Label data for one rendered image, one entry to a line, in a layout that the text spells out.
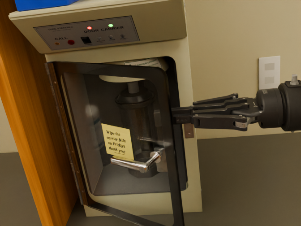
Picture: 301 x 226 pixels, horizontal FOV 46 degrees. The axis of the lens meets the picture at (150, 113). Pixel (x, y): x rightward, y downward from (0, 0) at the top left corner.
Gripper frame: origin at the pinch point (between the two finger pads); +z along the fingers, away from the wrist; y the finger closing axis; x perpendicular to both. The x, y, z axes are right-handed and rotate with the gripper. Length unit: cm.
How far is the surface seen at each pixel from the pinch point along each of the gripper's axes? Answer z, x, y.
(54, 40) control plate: 22.6, -16.4, -5.6
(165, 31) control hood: 0.0, -15.4, -6.7
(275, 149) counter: -29, 34, -41
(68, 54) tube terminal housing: 22.5, -11.9, -11.6
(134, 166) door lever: 8.3, 7.7, 5.3
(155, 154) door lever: 4.2, 7.2, 2.2
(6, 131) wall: 71, 26, -55
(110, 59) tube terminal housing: 13.2, -9.7, -11.6
